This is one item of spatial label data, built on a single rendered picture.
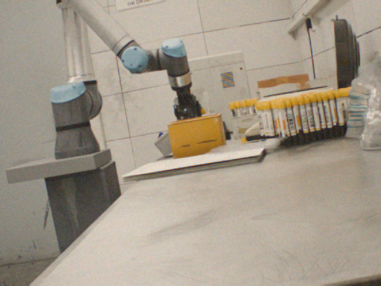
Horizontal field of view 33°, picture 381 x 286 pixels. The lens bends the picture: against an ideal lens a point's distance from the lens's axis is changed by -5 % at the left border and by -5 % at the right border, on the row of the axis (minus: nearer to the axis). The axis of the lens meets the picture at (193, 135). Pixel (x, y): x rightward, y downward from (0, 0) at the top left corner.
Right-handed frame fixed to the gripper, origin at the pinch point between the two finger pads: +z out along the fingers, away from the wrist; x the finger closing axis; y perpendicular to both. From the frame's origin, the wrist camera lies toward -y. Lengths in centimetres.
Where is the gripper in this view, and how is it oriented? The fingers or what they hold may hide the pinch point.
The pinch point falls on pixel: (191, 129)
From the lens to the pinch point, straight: 234.1
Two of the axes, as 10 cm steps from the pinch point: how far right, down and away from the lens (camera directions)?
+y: 0.5, 5.4, -8.4
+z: 1.8, 8.2, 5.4
